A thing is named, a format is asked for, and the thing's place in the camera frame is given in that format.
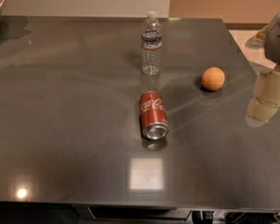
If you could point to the red coke can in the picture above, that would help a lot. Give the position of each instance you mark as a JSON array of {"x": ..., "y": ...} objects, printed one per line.
[{"x": 154, "y": 123}]

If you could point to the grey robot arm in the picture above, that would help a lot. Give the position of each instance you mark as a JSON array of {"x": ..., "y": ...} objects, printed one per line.
[{"x": 272, "y": 40}]

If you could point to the clear plastic water bottle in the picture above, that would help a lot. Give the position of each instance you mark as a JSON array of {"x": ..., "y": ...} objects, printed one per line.
[{"x": 151, "y": 44}]

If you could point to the orange fruit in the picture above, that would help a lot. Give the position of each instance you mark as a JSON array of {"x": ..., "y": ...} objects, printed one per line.
[{"x": 213, "y": 79}]

